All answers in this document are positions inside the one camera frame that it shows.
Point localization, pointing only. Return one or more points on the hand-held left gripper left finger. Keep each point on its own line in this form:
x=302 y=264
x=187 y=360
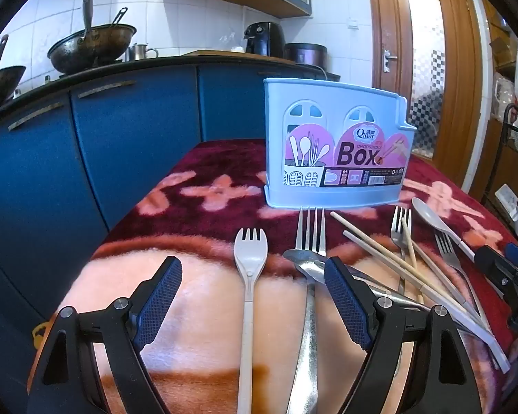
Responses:
x=162 y=293

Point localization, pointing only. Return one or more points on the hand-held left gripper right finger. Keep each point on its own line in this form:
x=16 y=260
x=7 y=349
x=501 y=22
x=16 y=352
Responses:
x=345 y=297

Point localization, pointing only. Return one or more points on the slim metal fork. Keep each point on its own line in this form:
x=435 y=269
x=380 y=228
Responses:
x=451 y=261

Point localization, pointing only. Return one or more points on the large metal fork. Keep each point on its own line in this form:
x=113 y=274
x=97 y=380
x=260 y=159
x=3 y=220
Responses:
x=304 y=353

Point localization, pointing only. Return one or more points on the small metal fork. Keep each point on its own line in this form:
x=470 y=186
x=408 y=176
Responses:
x=400 y=241

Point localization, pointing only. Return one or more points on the grey plastic spoon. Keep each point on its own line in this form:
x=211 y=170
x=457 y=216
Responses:
x=427 y=213

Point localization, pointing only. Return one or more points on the white plastic fork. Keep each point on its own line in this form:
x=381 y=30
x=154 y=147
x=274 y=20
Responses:
x=250 y=267

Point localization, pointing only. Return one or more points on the light blue utensil holder box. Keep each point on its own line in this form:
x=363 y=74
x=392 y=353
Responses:
x=336 y=138

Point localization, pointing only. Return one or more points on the red floral blanket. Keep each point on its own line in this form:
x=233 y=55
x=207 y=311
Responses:
x=207 y=332

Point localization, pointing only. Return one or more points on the white power strip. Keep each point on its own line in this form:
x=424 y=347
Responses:
x=507 y=196

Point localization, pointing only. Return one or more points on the wooden shelf unit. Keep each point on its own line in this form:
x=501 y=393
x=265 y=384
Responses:
x=485 y=151

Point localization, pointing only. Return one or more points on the yellow oil bottle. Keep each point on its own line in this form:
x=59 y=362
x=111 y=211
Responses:
x=42 y=336

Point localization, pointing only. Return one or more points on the blue base cabinet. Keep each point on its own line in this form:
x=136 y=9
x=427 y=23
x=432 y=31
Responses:
x=134 y=159

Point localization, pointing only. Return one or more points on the wooden door with glass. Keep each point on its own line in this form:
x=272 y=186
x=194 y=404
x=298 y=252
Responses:
x=393 y=116

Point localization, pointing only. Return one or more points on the gas stove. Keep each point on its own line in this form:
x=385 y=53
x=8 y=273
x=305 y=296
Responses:
x=112 y=69

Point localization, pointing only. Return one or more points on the metal cup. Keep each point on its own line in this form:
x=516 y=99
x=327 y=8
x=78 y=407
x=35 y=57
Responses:
x=138 y=53

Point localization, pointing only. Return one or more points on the wooden cutting board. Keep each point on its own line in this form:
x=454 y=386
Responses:
x=216 y=54

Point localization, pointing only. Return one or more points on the dark rice cooker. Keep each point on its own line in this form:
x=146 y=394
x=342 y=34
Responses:
x=304 y=54

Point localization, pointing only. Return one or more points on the large black wok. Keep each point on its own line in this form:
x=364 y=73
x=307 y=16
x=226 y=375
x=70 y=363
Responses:
x=90 y=51

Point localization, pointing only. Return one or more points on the clear plastic bag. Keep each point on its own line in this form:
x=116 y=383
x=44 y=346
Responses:
x=233 y=44

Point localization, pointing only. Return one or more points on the small black wok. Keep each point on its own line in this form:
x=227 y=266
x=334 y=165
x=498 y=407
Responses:
x=2 y=86

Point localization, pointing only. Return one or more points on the black air fryer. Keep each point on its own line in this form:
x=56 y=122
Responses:
x=259 y=41

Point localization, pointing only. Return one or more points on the metal ladle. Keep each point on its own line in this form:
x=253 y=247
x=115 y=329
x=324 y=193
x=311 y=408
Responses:
x=0 y=51

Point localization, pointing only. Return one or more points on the white wall switch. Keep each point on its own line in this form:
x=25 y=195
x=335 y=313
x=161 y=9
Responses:
x=354 y=23

